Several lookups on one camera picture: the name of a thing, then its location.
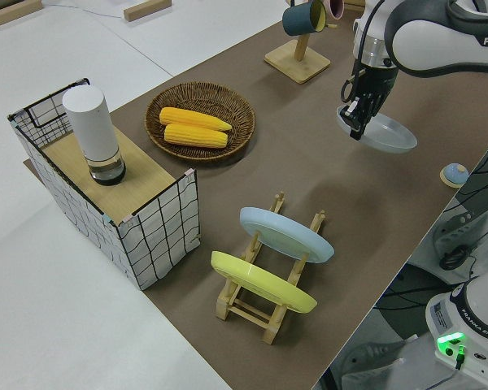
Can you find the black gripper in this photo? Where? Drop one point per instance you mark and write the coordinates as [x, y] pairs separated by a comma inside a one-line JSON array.
[[376, 81]]

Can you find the grey bowl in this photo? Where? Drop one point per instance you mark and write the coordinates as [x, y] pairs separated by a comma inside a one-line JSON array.
[[386, 134]]

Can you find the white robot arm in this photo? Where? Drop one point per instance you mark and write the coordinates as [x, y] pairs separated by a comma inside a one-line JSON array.
[[431, 40]]

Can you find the light blue plate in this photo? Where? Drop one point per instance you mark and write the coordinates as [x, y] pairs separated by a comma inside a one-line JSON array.
[[284, 235]]

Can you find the yellow plate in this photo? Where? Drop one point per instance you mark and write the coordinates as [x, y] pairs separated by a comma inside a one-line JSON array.
[[260, 280]]

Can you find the wooden plate rack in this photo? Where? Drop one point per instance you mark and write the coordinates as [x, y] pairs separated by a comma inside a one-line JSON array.
[[270, 329]]

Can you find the brown table mat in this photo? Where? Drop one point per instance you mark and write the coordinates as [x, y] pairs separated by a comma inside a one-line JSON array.
[[309, 162]]

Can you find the wooden mug stand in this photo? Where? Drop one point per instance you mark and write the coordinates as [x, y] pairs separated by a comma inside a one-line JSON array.
[[297, 67]]

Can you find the blue service bell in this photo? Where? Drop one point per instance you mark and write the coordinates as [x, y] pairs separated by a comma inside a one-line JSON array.
[[454, 172]]

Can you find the pink mug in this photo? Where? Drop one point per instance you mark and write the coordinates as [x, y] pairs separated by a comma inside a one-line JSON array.
[[335, 8]]

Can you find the dark teal mug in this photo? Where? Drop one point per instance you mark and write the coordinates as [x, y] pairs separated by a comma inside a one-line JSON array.
[[299, 20]]

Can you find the brown wicker basket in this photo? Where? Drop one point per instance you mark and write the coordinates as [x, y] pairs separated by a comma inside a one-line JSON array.
[[240, 122]]

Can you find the yellow corn cob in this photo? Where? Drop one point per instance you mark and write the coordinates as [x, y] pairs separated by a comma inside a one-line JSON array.
[[191, 118], [195, 136]]

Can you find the wooden block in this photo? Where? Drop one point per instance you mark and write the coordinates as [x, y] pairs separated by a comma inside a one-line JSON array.
[[8, 14], [146, 10]]

